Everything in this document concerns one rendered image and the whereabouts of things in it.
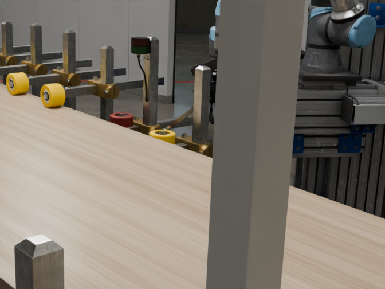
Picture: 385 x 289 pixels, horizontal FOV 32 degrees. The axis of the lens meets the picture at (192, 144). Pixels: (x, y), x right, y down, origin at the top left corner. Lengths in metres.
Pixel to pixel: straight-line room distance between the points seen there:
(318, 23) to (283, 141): 1.88
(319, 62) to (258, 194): 1.90
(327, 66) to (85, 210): 1.27
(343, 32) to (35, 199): 1.27
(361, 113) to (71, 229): 1.34
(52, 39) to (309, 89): 6.15
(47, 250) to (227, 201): 0.19
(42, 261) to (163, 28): 5.88
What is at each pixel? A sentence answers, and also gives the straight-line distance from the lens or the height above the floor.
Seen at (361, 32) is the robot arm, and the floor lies 1.20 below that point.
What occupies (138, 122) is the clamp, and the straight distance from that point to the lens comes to 2.28.
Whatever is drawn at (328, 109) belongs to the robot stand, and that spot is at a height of 0.90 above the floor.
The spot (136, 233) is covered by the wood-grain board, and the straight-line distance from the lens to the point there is 1.33.
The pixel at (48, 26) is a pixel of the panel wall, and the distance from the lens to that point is 8.41.
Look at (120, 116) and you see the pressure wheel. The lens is 2.21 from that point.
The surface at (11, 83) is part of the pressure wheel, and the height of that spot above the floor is 0.94.
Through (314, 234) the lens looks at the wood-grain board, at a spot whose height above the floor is 0.90.
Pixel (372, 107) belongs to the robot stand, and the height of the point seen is 0.94.
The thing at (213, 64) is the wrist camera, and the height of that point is 1.11.
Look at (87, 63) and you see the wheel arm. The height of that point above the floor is 0.94.
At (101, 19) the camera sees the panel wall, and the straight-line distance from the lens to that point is 7.38.
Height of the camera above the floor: 1.44
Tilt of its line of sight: 16 degrees down
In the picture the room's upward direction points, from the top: 2 degrees clockwise
